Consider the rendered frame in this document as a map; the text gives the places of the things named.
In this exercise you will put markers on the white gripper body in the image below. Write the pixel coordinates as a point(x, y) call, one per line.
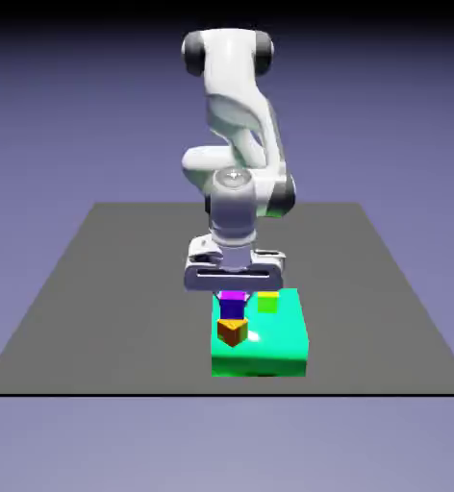
point(211, 281)

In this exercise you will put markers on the small purple cube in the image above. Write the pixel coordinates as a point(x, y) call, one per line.
point(232, 305)

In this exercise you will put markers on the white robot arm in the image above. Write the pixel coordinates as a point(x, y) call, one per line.
point(234, 96)

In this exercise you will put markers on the small orange cube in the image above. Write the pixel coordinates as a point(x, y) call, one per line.
point(231, 332)

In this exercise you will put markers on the small green cube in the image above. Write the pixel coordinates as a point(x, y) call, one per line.
point(268, 303)

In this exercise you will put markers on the large green box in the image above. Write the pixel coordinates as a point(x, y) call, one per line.
point(277, 342)

